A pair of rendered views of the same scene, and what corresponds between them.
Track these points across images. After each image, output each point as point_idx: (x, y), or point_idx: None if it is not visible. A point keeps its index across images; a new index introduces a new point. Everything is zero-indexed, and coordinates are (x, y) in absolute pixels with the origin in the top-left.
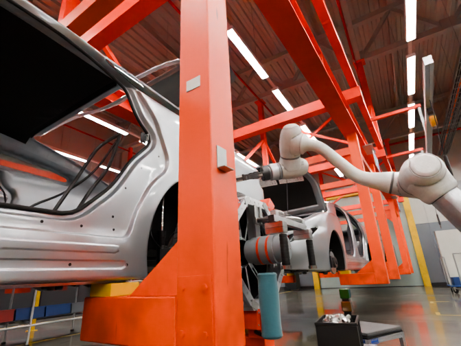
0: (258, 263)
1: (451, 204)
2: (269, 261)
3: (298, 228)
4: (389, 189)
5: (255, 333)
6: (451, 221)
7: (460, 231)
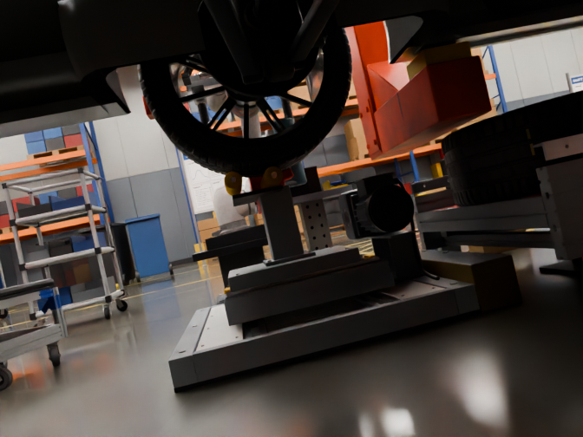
0: (257, 107)
1: (258, 119)
2: (258, 110)
3: (217, 86)
4: (224, 92)
5: (287, 184)
6: (254, 129)
7: (255, 137)
